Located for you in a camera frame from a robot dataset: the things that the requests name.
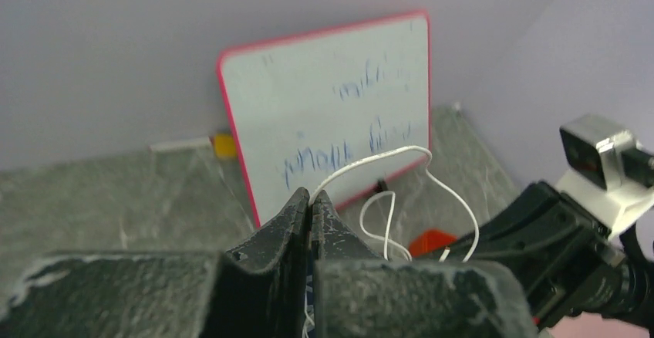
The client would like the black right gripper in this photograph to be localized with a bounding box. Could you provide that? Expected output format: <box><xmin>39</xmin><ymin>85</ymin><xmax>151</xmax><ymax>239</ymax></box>
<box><xmin>423</xmin><ymin>181</ymin><xmax>654</xmax><ymax>329</ymax></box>

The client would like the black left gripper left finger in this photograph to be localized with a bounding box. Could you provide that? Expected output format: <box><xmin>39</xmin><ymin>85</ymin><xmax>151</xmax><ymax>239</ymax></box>
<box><xmin>1</xmin><ymin>188</ymin><xmax>310</xmax><ymax>337</ymax></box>

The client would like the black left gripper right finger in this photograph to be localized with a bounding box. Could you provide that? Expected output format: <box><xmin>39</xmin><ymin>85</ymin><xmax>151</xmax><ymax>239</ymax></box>
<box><xmin>312</xmin><ymin>191</ymin><xmax>538</xmax><ymax>337</ymax></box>

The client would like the orange square tray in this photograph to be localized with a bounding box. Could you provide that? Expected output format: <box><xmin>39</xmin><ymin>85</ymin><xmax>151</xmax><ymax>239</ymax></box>
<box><xmin>408</xmin><ymin>228</ymin><xmax>457</xmax><ymax>257</ymax></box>

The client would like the pink clipboard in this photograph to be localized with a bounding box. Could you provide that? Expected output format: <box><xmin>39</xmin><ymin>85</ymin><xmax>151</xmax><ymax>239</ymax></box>
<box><xmin>549</xmin><ymin>313</ymin><xmax>649</xmax><ymax>338</ymax></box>

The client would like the yellow cube block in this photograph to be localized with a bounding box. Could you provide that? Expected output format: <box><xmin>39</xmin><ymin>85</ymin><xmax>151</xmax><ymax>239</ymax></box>
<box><xmin>211</xmin><ymin>133</ymin><xmax>238</xmax><ymax>160</ymax></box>

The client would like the white marker pen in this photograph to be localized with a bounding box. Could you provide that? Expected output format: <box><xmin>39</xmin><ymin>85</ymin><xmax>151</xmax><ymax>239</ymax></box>
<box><xmin>149</xmin><ymin>137</ymin><xmax>211</xmax><ymax>153</ymax></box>

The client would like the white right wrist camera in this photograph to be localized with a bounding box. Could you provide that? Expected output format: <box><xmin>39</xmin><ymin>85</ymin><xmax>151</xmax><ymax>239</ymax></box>
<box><xmin>555</xmin><ymin>114</ymin><xmax>653</xmax><ymax>240</ymax></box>

